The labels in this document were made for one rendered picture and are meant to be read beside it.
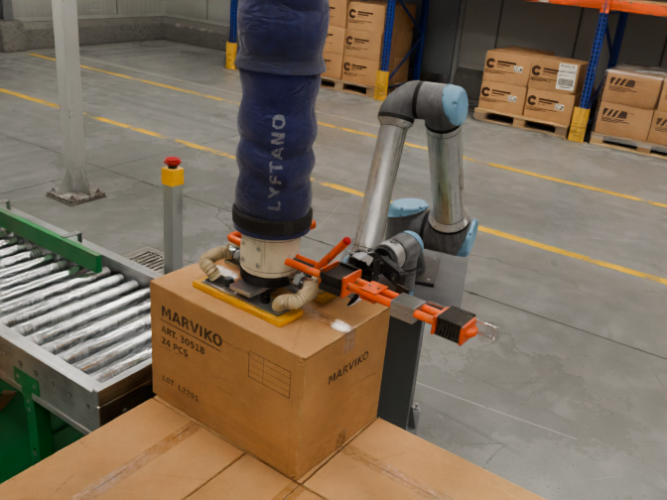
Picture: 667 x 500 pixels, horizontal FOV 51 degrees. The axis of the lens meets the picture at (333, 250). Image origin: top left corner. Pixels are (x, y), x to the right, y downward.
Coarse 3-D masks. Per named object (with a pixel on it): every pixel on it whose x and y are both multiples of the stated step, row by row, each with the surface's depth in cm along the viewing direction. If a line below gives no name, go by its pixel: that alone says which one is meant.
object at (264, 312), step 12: (228, 276) 204; (204, 288) 203; (216, 288) 202; (228, 288) 202; (228, 300) 198; (240, 300) 197; (252, 300) 197; (264, 300) 195; (252, 312) 193; (264, 312) 192; (276, 312) 191; (288, 312) 193; (300, 312) 194; (276, 324) 189
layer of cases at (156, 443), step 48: (96, 432) 204; (144, 432) 206; (192, 432) 208; (384, 432) 215; (48, 480) 185; (96, 480) 186; (144, 480) 188; (192, 480) 189; (240, 480) 191; (288, 480) 192; (336, 480) 194; (384, 480) 195; (432, 480) 197; (480, 480) 199
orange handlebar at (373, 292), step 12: (312, 228) 223; (228, 240) 208; (288, 264) 196; (300, 264) 194; (348, 288) 185; (360, 288) 183; (372, 288) 183; (384, 288) 184; (372, 300) 182; (384, 300) 179; (420, 312) 174; (432, 312) 176; (468, 336) 168
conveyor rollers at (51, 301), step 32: (0, 256) 307; (32, 256) 309; (0, 288) 280; (32, 288) 282; (64, 288) 284; (96, 288) 286; (128, 288) 288; (0, 320) 255; (32, 320) 256; (64, 320) 267; (96, 320) 268; (128, 320) 268; (64, 352) 240; (96, 352) 248; (128, 352) 248
